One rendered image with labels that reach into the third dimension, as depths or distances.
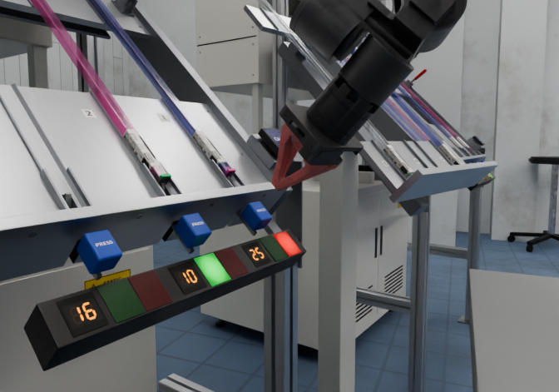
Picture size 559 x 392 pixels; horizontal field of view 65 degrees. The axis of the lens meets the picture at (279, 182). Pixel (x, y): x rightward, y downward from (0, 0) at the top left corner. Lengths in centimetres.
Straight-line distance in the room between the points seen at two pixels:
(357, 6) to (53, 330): 39
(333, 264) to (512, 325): 48
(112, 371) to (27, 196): 52
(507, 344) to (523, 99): 346
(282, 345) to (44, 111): 47
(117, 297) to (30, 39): 81
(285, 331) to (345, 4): 48
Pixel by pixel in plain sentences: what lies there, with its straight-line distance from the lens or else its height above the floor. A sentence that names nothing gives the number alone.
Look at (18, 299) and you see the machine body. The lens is 76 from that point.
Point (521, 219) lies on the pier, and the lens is 393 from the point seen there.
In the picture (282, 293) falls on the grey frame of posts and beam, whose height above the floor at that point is 56.
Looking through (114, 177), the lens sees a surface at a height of 75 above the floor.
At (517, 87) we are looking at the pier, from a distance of 389.
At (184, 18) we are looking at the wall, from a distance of 509.
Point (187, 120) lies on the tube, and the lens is 63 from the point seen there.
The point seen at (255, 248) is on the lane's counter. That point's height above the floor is 66.
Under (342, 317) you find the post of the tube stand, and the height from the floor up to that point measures 42.
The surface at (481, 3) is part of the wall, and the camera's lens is 423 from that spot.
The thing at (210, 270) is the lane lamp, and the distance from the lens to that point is 47.
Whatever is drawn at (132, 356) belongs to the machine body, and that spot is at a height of 40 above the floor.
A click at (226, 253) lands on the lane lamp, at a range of 50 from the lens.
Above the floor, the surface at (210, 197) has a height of 73.
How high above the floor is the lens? 79
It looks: 5 degrees down
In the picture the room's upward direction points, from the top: straight up
